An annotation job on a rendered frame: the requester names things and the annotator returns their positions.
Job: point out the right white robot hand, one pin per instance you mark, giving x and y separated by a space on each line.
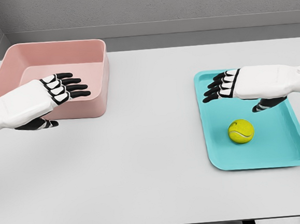
256 81

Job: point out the blue plastic tray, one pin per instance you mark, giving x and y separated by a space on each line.
271 138

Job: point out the yellow tennis ball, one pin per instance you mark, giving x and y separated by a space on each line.
241 131

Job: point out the pink plastic basket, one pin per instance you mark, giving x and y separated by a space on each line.
57 59

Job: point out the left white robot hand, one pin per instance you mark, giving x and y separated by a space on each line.
32 98

